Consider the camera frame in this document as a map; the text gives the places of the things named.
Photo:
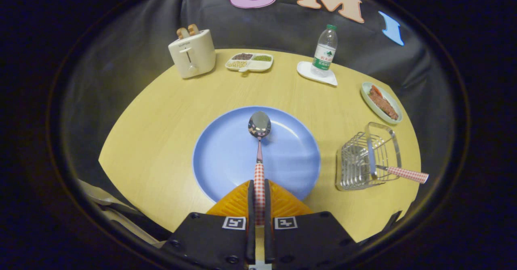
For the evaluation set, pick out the cream white toaster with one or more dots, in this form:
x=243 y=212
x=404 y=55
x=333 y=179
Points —
x=194 y=56

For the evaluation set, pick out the toasted bread slice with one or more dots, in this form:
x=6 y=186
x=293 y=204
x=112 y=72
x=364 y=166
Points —
x=193 y=29
x=182 y=33

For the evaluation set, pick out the person's beige clothing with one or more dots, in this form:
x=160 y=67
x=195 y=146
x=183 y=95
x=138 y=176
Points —
x=99 y=196

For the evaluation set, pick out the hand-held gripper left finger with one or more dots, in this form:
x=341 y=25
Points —
x=251 y=205

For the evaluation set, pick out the white divided condiment dish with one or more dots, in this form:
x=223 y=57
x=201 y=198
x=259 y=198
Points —
x=250 y=65

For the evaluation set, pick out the brown meat slices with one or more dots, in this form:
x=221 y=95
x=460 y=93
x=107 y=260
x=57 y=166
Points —
x=383 y=104

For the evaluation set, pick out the pale green food plate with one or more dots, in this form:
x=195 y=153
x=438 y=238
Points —
x=366 y=96

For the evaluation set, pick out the clear water bottle green cap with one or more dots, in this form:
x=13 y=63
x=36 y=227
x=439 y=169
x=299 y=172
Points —
x=323 y=56

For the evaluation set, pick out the white square coaster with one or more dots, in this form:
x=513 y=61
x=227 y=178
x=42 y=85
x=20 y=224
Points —
x=305 y=71

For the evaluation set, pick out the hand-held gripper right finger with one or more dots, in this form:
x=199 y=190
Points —
x=267 y=205

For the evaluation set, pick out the blue round plate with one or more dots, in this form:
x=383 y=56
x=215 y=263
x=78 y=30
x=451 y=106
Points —
x=226 y=153

